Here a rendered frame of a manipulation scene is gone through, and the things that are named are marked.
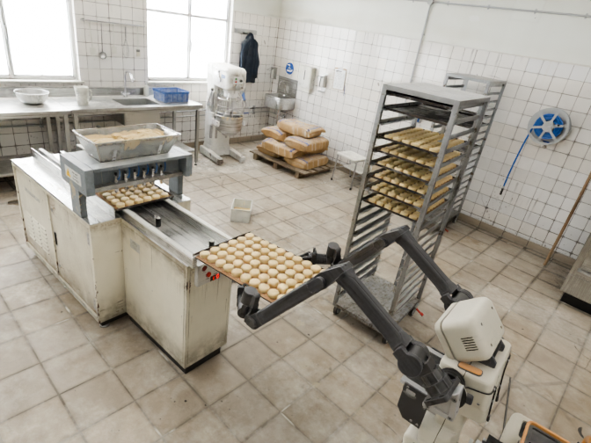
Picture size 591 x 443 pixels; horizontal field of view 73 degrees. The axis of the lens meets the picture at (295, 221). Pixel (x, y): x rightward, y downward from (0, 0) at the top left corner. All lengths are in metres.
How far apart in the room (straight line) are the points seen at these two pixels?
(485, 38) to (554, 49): 0.75
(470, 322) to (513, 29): 4.53
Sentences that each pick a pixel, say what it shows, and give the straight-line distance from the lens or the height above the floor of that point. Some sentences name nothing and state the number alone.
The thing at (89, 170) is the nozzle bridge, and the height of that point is 1.18.
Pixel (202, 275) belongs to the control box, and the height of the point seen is 0.77.
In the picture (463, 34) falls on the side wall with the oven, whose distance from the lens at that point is 5.78.
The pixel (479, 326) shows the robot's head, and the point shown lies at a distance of 1.43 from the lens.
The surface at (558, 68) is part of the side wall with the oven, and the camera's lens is 5.43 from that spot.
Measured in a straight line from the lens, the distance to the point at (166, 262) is 2.38.
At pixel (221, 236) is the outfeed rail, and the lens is 2.41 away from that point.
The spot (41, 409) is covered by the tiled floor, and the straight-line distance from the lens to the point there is 2.79.
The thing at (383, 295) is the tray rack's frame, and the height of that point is 0.15.
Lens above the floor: 2.07
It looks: 26 degrees down
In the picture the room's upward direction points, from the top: 9 degrees clockwise
